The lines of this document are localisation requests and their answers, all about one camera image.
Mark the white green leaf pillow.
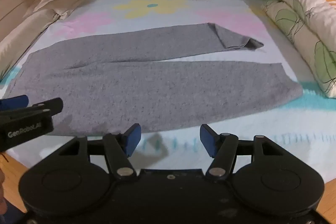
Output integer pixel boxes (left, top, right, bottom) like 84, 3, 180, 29
266, 0, 336, 56
262, 0, 336, 99

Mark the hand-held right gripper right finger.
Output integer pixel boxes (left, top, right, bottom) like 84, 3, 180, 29
200, 124, 287, 179

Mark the floral bed sheet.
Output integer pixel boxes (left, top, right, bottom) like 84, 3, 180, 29
0, 0, 336, 185

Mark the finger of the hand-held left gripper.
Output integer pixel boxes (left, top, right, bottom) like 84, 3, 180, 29
25, 98, 64, 119
0, 94, 29, 111

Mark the grey towel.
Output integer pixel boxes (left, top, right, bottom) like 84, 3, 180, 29
4, 22, 303, 136

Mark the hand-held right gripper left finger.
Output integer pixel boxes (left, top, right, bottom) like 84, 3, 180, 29
56, 123, 142, 180

